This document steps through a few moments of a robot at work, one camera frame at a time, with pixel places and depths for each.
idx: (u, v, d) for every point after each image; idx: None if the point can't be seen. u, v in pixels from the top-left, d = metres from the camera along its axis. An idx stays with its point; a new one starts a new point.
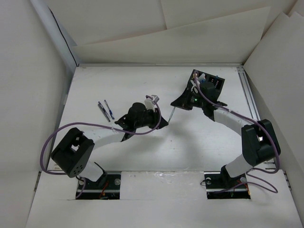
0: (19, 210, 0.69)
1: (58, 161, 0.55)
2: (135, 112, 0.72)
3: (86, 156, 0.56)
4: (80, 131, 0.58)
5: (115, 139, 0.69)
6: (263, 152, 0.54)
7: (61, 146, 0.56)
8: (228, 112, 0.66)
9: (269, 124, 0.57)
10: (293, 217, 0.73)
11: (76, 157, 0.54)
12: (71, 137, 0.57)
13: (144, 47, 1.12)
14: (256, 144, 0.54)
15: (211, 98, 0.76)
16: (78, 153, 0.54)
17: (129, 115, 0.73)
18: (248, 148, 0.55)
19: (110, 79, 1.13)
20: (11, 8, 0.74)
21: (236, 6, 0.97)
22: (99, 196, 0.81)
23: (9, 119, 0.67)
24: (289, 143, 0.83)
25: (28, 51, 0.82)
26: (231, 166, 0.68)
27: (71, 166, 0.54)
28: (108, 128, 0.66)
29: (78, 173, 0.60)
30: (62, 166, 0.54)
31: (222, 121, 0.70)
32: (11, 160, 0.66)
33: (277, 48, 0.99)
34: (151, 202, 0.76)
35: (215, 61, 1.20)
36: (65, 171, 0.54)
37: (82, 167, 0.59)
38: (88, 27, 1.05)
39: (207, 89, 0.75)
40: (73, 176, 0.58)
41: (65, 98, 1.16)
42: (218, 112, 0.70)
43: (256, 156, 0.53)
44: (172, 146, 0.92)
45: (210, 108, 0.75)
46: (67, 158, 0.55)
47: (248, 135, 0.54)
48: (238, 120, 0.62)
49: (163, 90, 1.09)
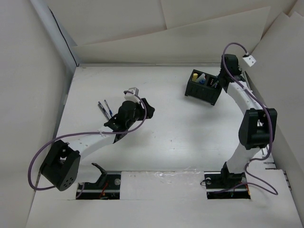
0: (19, 211, 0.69)
1: (48, 175, 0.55)
2: (125, 111, 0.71)
3: (74, 167, 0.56)
4: (65, 143, 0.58)
5: (106, 142, 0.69)
6: (258, 136, 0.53)
7: (48, 161, 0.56)
8: (242, 89, 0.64)
9: (275, 113, 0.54)
10: (293, 217, 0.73)
11: (63, 171, 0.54)
12: (57, 149, 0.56)
13: (144, 47, 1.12)
14: (253, 126, 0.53)
15: (231, 69, 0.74)
16: (65, 167, 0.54)
17: (120, 115, 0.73)
18: (245, 128, 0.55)
19: (110, 79, 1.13)
20: (11, 8, 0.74)
21: (236, 6, 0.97)
22: (99, 196, 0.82)
23: (9, 119, 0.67)
24: (289, 142, 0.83)
25: (28, 51, 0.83)
26: (231, 164, 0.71)
27: (60, 179, 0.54)
28: (96, 134, 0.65)
29: (71, 185, 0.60)
30: (52, 179, 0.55)
31: (232, 96, 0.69)
32: (10, 160, 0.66)
33: (277, 48, 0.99)
34: (151, 202, 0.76)
35: (215, 61, 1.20)
36: (55, 185, 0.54)
37: (73, 178, 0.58)
38: (88, 27, 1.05)
39: (228, 59, 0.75)
40: (65, 189, 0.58)
41: (65, 98, 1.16)
42: (232, 85, 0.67)
43: (249, 137, 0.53)
44: (172, 146, 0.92)
45: (226, 78, 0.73)
46: (56, 173, 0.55)
47: (249, 117, 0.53)
48: (247, 102, 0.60)
49: (163, 90, 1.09)
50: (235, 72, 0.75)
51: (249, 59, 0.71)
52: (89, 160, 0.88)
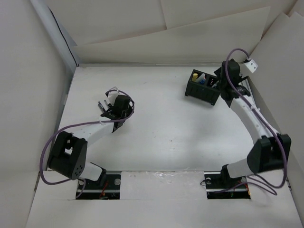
0: (19, 211, 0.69)
1: (56, 168, 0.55)
2: (122, 101, 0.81)
3: (83, 155, 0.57)
4: (69, 133, 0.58)
5: (106, 131, 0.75)
6: (270, 166, 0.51)
7: (55, 153, 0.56)
8: (250, 109, 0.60)
9: (289, 139, 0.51)
10: (293, 217, 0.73)
11: (73, 159, 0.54)
12: (62, 141, 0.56)
13: (144, 47, 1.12)
14: (266, 155, 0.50)
15: (233, 79, 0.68)
16: (74, 155, 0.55)
17: (116, 107, 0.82)
18: (255, 156, 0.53)
19: (110, 79, 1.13)
20: (11, 8, 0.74)
21: (236, 6, 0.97)
22: (99, 196, 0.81)
23: (9, 119, 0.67)
24: (289, 143, 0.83)
25: (28, 51, 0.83)
26: (232, 168, 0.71)
27: (70, 168, 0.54)
28: (96, 123, 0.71)
29: (80, 174, 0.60)
30: (62, 171, 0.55)
31: (237, 113, 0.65)
32: (10, 160, 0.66)
33: (277, 48, 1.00)
34: (150, 202, 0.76)
35: (215, 61, 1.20)
36: (66, 175, 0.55)
37: (82, 167, 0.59)
38: (88, 27, 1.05)
39: (231, 69, 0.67)
40: (76, 178, 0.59)
41: (65, 98, 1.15)
42: (238, 101, 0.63)
43: (261, 166, 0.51)
44: (172, 146, 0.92)
45: (229, 92, 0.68)
46: (65, 162, 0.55)
47: (261, 148, 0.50)
48: (256, 126, 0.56)
49: (163, 90, 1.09)
50: (238, 80, 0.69)
51: (251, 64, 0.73)
52: (89, 160, 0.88)
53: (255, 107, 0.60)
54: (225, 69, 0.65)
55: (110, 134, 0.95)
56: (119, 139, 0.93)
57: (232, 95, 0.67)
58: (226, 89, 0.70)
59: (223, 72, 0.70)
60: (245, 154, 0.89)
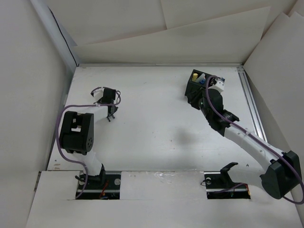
0: (18, 210, 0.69)
1: (69, 144, 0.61)
2: (110, 91, 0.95)
3: (91, 126, 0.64)
4: (74, 112, 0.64)
5: (102, 114, 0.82)
6: (288, 186, 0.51)
7: (65, 130, 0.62)
8: (245, 134, 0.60)
9: (295, 156, 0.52)
10: (294, 218, 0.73)
11: (84, 132, 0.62)
12: (69, 120, 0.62)
13: (144, 48, 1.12)
14: (281, 178, 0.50)
15: (219, 108, 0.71)
16: (85, 126, 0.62)
17: (104, 97, 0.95)
18: (272, 183, 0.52)
19: (110, 79, 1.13)
20: (11, 8, 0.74)
21: (236, 6, 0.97)
22: (99, 196, 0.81)
23: (8, 119, 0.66)
24: (289, 143, 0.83)
25: (28, 52, 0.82)
26: (235, 174, 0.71)
27: (83, 140, 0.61)
28: (93, 107, 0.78)
29: (91, 147, 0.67)
30: (76, 146, 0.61)
31: (235, 141, 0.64)
32: (10, 159, 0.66)
33: (277, 48, 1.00)
34: (150, 202, 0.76)
35: (215, 61, 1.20)
36: (80, 147, 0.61)
37: (92, 139, 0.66)
38: (88, 27, 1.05)
39: (213, 99, 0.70)
40: (89, 150, 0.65)
41: (65, 98, 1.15)
42: (232, 130, 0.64)
43: (280, 191, 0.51)
44: (172, 146, 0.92)
45: (219, 122, 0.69)
46: (77, 136, 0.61)
47: (276, 173, 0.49)
48: (261, 151, 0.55)
49: (163, 90, 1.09)
50: (223, 109, 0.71)
51: (220, 83, 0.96)
52: None
53: (250, 130, 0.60)
54: (209, 101, 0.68)
55: (110, 134, 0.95)
56: (119, 139, 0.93)
57: (222, 125, 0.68)
58: (215, 118, 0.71)
59: (207, 105, 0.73)
60: (246, 153, 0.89)
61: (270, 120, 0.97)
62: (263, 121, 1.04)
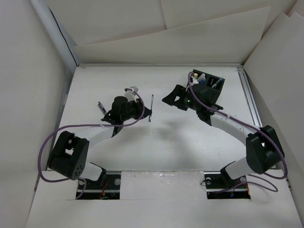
0: (18, 211, 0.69)
1: (56, 167, 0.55)
2: (118, 106, 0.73)
3: (84, 153, 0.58)
4: (71, 133, 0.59)
5: (106, 134, 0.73)
6: (269, 159, 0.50)
7: (56, 152, 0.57)
8: (227, 118, 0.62)
9: (272, 129, 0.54)
10: (294, 217, 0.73)
11: (74, 159, 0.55)
12: (63, 141, 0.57)
13: (144, 47, 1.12)
14: (260, 149, 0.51)
15: (205, 101, 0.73)
16: (76, 152, 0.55)
17: (112, 113, 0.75)
18: (252, 156, 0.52)
19: (110, 79, 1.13)
20: (11, 8, 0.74)
21: (235, 6, 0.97)
22: (99, 196, 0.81)
23: (8, 119, 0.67)
24: (289, 143, 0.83)
25: (28, 52, 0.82)
26: (232, 168, 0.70)
27: (71, 168, 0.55)
28: (96, 127, 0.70)
29: (79, 174, 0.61)
30: (62, 171, 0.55)
31: (220, 128, 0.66)
32: (10, 160, 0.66)
33: (276, 49, 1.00)
34: (150, 202, 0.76)
35: (215, 61, 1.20)
36: (66, 175, 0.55)
37: (82, 167, 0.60)
38: (88, 27, 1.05)
39: (200, 92, 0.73)
40: (76, 177, 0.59)
41: (65, 98, 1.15)
42: (215, 117, 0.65)
43: (261, 163, 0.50)
44: (171, 146, 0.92)
45: (205, 113, 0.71)
46: (66, 161, 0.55)
47: (251, 143, 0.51)
48: (240, 129, 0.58)
49: (163, 90, 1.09)
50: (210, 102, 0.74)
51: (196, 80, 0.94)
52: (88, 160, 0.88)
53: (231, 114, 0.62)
54: (194, 94, 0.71)
55: None
56: (119, 140, 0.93)
57: (208, 116, 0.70)
58: (202, 110, 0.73)
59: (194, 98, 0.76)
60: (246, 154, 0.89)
61: (270, 120, 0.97)
62: (263, 121, 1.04)
